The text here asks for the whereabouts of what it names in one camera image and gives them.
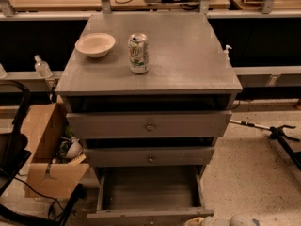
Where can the grey middle drawer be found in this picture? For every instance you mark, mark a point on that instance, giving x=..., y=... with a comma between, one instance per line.
x=148, y=156

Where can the black metal stand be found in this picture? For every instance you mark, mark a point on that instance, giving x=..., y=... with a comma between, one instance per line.
x=279, y=134

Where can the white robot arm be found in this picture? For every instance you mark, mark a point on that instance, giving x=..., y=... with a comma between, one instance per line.
x=235, y=220

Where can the green white soda can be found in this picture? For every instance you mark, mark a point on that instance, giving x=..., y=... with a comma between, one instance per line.
x=138, y=48

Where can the silver metal pole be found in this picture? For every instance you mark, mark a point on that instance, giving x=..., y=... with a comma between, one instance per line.
x=250, y=124

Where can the grey wooden drawer cabinet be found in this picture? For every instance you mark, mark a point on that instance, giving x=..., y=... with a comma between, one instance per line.
x=188, y=72

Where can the grey top drawer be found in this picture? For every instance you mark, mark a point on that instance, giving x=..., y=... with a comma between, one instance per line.
x=139, y=125

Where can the white bowl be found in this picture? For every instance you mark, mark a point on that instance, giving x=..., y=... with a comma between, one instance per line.
x=95, y=45

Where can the brown cardboard box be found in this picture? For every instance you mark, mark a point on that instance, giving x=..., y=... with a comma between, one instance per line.
x=44, y=126

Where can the grey drawer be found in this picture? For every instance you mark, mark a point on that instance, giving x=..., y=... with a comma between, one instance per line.
x=139, y=125
x=148, y=156
x=149, y=196

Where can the clear sanitizer bottle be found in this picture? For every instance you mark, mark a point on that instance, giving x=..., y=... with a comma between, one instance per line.
x=42, y=67

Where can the grey bottom drawer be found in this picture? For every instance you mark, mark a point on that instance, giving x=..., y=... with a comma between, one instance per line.
x=149, y=196

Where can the white pump bottle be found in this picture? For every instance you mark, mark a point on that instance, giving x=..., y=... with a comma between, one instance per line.
x=227, y=50

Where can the white cup in box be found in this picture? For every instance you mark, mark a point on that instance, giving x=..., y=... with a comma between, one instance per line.
x=75, y=149

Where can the black chair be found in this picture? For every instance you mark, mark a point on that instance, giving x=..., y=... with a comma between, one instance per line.
x=13, y=153

